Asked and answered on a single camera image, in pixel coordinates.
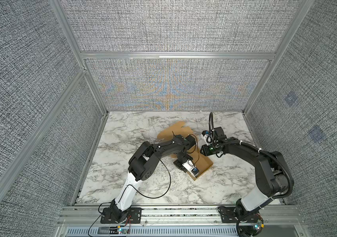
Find brown cardboard box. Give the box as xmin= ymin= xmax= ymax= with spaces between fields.
xmin=157 ymin=121 xmax=213 ymax=181

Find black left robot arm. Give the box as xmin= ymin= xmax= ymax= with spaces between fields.
xmin=106 ymin=135 xmax=199 ymax=223

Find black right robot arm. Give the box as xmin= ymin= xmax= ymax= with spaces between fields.
xmin=201 ymin=127 xmax=294 ymax=221

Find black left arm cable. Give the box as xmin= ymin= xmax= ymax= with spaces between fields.
xmin=87 ymin=131 xmax=201 ymax=237

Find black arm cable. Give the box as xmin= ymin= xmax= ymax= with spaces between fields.
xmin=208 ymin=111 xmax=294 ymax=237
xmin=87 ymin=131 xmax=201 ymax=237

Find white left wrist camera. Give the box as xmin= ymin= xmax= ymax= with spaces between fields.
xmin=182 ymin=160 xmax=199 ymax=177

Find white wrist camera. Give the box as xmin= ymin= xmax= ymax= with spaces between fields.
xmin=182 ymin=160 xmax=199 ymax=177
xmin=201 ymin=130 xmax=213 ymax=145

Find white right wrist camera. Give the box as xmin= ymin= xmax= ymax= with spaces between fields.
xmin=201 ymin=130 xmax=213 ymax=145

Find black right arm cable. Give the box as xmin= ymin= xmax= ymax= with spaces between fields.
xmin=208 ymin=111 xmax=294 ymax=237

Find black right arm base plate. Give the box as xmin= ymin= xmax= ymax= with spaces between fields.
xmin=217 ymin=205 xmax=263 ymax=224

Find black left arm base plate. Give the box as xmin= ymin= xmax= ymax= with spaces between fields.
xmin=100 ymin=206 xmax=142 ymax=224

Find aluminium front rail frame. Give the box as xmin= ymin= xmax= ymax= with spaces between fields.
xmin=53 ymin=204 xmax=311 ymax=237

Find aluminium enclosure frame bars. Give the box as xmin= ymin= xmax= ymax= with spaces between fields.
xmin=0 ymin=0 xmax=316 ymax=221

